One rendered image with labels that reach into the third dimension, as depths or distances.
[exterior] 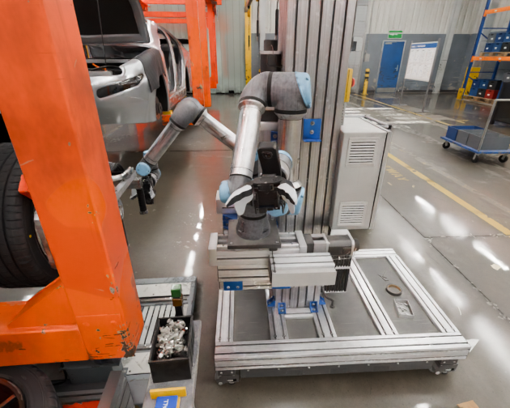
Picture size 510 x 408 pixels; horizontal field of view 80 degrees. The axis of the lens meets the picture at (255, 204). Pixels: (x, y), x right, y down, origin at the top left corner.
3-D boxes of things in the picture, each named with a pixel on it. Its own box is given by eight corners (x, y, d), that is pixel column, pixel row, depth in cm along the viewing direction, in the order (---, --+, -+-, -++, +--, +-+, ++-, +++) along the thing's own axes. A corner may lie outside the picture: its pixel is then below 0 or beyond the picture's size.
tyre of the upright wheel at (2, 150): (-22, 321, 117) (65, 250, 181) (42, 317, 119) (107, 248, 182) (-75, 150, 99) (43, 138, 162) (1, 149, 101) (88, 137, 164)
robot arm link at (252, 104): (238, 63, 104) (214, 197, 91) (269, 63, 102) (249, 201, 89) (244, 86, 115) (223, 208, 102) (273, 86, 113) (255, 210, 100)
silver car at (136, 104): (121, 91, 787) (108, 19, 716) (193, 91, 801) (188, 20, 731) (-14, 136, 344) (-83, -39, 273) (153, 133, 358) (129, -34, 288)
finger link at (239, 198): (230, 225, 67) (260, 209, 73) (225, 201, 65) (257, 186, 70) (222, 221, 69) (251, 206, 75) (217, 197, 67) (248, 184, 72)
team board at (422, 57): (391, 105, 1036) (404, 40, 950) (405, 104, 1038) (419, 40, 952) (414, 112, 901) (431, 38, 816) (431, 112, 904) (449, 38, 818)
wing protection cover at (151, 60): (146, 87, 435) (141, 47, 413) (167, 87, 438) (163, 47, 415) (133, 92, 372) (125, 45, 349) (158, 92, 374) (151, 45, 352)
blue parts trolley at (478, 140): (437, 146, 559) (452, 91, 516) (469, 146, 559) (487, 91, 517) (473, 163, 469) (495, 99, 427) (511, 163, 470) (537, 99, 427)
